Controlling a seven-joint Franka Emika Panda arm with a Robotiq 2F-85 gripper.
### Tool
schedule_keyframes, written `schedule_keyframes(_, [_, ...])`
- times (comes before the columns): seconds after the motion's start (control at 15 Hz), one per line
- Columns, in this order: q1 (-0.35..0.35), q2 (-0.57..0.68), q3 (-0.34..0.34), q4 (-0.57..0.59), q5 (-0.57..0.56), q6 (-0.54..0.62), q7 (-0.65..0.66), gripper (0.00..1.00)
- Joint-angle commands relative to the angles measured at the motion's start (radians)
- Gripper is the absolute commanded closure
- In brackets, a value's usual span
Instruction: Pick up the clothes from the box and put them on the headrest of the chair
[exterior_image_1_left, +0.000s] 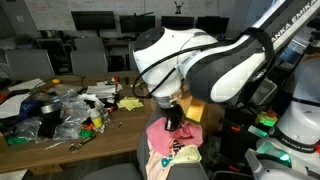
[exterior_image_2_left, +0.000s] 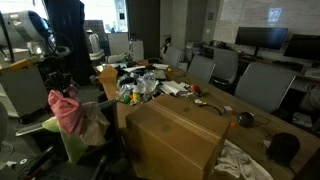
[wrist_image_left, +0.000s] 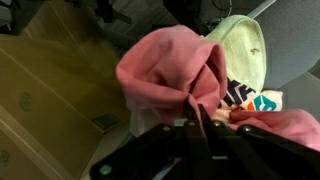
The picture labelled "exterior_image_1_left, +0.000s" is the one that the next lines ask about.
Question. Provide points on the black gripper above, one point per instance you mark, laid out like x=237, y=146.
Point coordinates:
x=174, y=115

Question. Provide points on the pink cloth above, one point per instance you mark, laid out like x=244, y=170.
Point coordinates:
x=163, y=138

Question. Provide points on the pale yellow-green towel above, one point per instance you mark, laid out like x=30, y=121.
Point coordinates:
x=187, y=155

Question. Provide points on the peach printed t-shirt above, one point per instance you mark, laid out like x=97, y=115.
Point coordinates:
x=156, y=163

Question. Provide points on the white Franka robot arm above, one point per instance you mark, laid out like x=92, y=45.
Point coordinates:
x=200, y=63

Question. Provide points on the large brown cardboard box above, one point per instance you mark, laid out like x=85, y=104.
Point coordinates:
x=213, y=116

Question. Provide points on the dark grey high-back chair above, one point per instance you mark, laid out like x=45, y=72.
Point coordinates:
x=140, y=156

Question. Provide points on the grey office chair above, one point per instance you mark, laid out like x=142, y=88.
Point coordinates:
x=88, y=62
x=28, y=64
x=89, y=44
x=131, y=56

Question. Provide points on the small yellow rag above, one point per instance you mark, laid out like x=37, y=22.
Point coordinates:
x=130, y=103

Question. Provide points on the small metal bolt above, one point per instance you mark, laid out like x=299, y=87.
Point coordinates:
x=120, y=125

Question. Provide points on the small black object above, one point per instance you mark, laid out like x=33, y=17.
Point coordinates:
x=126, y=80

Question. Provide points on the white bottle yellow label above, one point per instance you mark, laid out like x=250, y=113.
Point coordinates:
x=96, y=120

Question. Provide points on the stack of white papers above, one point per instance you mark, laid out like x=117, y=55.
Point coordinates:
x=101, y=90

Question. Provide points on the small green object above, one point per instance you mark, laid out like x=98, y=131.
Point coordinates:
x=86, y=134

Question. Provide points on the green orange yellow toy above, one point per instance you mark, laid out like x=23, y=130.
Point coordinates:
x=266, y=119

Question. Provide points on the adjustable wrench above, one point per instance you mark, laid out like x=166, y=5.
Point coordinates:
x=80, y=145

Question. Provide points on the white grille fan heater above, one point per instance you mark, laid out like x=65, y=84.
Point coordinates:
x=265, y=91

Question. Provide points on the clear plastic bag pile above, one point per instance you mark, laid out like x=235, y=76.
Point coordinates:
x=71, y=113

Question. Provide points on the black computer monitor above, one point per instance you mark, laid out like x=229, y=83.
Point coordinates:
x=93, y=20
x=137, y=23
x=177, y=22
x=213, y=24

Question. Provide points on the yellow red ball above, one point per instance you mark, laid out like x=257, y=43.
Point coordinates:
x=56, y=81

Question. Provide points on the blue bag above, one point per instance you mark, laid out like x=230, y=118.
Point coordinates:
x=28, y=109

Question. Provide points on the white paper sheet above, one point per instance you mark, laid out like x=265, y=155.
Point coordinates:
x=26, y=85
x=13, y=106

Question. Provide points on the green plastic bag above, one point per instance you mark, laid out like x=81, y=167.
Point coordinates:
x=15, y=140

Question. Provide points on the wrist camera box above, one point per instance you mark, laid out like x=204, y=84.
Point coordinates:
x=193, y=108

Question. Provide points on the long wooden wall desk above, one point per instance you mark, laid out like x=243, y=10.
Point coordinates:
x=100, y=41

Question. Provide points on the grey duct tape roll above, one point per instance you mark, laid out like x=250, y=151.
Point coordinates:
x=50, y=108

